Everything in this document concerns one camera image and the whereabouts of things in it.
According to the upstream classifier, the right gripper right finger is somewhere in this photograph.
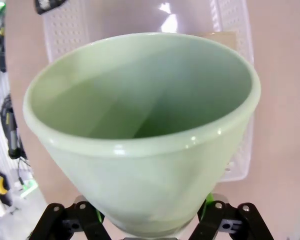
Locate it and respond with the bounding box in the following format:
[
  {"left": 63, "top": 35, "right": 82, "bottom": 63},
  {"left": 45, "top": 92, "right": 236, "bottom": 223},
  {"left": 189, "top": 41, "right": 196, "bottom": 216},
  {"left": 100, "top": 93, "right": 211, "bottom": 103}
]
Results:
[{"left": 188, "top": 193, "right": 275, "bottom": 240}]

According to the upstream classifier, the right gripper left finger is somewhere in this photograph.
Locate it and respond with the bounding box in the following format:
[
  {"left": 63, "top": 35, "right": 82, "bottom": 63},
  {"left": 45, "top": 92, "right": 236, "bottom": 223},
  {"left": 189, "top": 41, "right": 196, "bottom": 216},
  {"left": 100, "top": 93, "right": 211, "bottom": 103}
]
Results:
[{"left": 31, "top": 196, "right": 108, "bottom": 240}]

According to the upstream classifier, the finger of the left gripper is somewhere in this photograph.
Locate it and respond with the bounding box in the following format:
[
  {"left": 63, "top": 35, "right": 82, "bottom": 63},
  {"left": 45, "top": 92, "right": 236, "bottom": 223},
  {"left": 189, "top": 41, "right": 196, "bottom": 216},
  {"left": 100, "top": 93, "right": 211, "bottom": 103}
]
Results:
[{"left": 33, "top": 0, "right": 66, "bottom": 16}]

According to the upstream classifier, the white perforated plastic basket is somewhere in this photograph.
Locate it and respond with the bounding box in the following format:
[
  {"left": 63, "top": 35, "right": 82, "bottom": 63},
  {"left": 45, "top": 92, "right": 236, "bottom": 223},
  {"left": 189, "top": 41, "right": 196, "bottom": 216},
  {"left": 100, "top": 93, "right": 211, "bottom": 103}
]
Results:
[{"left": 41, "top": 0, "right": 256, "bottom": 183}]

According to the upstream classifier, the pale green cup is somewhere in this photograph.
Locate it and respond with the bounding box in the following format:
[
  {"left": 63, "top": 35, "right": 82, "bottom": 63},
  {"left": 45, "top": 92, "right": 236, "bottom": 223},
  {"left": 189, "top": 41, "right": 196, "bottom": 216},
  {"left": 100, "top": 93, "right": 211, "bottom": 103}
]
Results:
[{"left": 22, "top": 31, "right": 262, "bottom": 238}]

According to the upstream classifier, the green lit strip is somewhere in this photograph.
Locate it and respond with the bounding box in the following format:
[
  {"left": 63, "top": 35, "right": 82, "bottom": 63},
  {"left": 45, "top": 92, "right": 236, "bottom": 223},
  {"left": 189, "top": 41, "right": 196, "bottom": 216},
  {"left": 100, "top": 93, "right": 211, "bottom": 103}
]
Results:
[{"left": 20, "top": 182, "right": 38, "bottom": 199}]

